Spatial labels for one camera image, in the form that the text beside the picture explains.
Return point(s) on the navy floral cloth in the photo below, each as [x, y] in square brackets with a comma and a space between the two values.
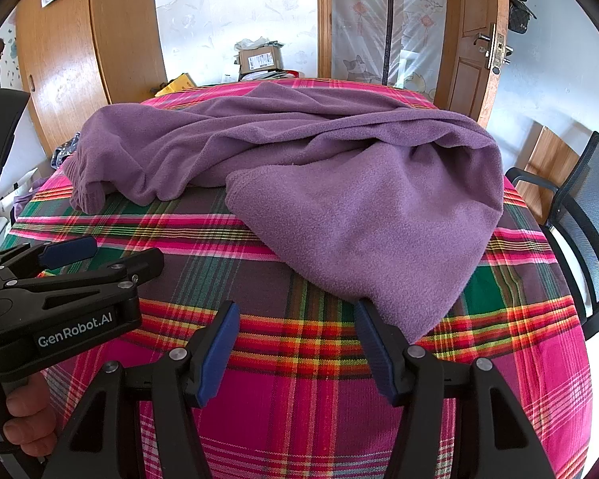
[66, 152]

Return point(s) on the purple fleece pants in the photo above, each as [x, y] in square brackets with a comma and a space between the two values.
[329, 184]

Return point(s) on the pink plaid blanket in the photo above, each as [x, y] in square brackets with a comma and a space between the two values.
[289, 409]

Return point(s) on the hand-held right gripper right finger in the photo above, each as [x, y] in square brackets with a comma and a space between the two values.
[379, 354]

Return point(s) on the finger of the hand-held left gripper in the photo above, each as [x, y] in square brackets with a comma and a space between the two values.
[70, 252]
[105, 279]

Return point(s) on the person's left hand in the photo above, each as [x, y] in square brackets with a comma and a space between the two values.
[30, 409]

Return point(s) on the yellow box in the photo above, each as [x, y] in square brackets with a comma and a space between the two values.
[179, 84]

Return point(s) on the dark patterned hanging bag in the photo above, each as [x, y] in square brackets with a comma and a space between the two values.
[521, 17]

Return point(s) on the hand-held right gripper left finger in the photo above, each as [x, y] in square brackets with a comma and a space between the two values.
[219, 354]

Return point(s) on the wooden wardrobe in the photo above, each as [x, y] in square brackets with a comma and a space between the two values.
[80, 60]

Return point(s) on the wooden board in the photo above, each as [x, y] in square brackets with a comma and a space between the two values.
[549, 159]

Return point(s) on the wooden door frame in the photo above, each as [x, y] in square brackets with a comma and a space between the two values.
[324, 20]

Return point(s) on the clear plastic door curtain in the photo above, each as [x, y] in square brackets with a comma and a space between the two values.
[359, 20]

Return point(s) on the wooden door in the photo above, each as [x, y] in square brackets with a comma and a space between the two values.
[471, 75]

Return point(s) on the cardboard box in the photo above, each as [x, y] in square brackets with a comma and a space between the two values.
[259, 60]

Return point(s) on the small white carton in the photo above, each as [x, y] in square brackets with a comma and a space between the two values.
[229, 77]

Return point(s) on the crumpled white plastic bag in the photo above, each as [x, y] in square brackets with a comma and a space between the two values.
[254, 44]

